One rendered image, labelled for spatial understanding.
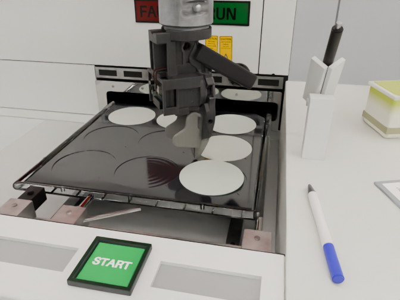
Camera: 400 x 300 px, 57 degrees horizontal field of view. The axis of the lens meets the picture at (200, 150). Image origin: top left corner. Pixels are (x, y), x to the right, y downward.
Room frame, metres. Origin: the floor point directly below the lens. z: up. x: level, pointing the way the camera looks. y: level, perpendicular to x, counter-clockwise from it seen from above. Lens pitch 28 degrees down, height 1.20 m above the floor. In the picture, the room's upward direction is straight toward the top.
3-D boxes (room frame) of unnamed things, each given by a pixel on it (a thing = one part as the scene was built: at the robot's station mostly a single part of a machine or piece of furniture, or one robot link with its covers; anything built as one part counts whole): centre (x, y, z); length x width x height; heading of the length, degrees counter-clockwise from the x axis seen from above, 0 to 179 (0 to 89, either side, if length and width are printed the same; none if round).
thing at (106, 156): (0.61, 0.06, 0.90); 0.34 x 0.34 x 0.01; 78
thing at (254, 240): (0.31, -0.06, 0.89); 0.08 x 0.03 x 0.03; 168
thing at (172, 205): (0.43, 0.10, 0.90); 0.38 x 0.01 x 0.01; 78
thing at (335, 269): (0.28, -0.12, 0.97); 0.14 x 0.01 x 0.01; 175
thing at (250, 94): (0.81, 0.03, 0.89); 0.44 x 0.02 x 0.10; 78
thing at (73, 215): (0.36, 0.18, 0.89); 0.08 x 0.03 x 0.03; 168
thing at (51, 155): (0.64, 0.24, 0.90); 0.37 x 0.01 x 0.01; 168
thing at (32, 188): (0.43, 0.24, 0.90); 0.04 x 0.02 x 0.03; 168
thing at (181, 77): (0.53, 0.03, 1.06); 0.09 x 0.08 x 0.12; 114
